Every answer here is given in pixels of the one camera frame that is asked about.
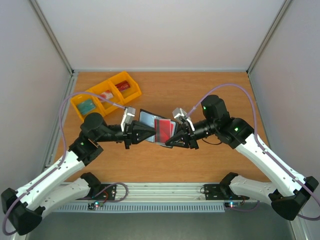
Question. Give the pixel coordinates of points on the base mount plate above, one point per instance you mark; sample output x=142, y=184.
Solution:
x=218, y=192
x=105, y=192

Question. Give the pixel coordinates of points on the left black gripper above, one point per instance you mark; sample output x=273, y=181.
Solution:
x=132, y=132

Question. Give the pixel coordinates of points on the red credit card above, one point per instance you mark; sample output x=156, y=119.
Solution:
x=163, y=130

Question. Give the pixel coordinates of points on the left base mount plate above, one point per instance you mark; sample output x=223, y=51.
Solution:
x=105, y=192

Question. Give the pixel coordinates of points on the yellow bin right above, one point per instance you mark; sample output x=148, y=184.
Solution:
x=128, y=95

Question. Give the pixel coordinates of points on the teal card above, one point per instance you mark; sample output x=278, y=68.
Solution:
x=86, y=106

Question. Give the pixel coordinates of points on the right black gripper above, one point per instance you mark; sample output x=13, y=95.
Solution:
x=189, y=134

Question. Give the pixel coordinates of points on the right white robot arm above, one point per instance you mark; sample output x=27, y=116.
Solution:
x=287, y=191

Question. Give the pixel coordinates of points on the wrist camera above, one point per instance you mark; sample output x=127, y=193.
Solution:
x=181, y=116
x=128, y=116

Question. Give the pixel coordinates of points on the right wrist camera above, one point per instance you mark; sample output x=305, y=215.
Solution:
x=181, y=116

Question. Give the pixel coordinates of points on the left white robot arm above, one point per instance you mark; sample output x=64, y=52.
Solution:
x=26, y=207

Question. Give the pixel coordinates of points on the white red card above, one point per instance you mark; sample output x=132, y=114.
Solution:
x=107, y=95

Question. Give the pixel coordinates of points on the dark red card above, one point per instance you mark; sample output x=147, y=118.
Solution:
x=122, y=86

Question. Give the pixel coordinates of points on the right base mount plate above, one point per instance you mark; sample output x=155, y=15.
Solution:
x=218, y=192

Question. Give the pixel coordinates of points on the yellow bin middle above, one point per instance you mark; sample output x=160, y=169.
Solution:
x=106, y=106

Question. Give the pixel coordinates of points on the black leather card holder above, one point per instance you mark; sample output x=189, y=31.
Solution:
x=148, y=118

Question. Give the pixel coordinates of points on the grey slotted cable duct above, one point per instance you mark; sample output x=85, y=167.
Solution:
x=147, y=208

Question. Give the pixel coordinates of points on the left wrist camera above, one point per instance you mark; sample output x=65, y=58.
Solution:
x=128, y=116

